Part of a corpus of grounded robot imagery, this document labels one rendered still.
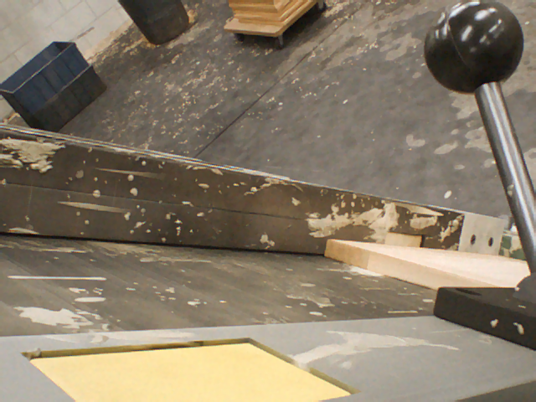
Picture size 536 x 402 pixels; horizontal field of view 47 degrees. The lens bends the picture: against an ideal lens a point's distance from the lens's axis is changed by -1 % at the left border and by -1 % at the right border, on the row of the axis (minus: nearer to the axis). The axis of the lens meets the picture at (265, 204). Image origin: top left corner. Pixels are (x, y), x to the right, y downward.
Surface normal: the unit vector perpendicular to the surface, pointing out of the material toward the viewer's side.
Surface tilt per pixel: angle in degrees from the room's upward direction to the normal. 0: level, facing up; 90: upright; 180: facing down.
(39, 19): 90
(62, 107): 90
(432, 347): 51
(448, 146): 0
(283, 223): 90
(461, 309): 39
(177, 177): 90
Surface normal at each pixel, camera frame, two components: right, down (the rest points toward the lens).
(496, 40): 0.15, 0.15
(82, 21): 0.59, 0.26
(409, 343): 0.19, -0.98
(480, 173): -0.43, -0.69
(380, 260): -0.71, -0.10
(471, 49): -0.34, 0.27
